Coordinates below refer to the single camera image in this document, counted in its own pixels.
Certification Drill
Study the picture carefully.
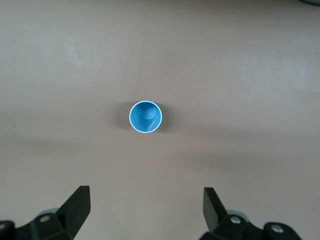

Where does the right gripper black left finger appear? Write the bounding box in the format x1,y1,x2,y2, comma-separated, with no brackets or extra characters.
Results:
0,185,91,240

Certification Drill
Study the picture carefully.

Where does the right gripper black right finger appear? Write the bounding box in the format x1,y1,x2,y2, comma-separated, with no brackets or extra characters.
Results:
201,187,303,240

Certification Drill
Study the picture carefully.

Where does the blue plastic cup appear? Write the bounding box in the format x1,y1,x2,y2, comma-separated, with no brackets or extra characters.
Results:
128,100,163,134

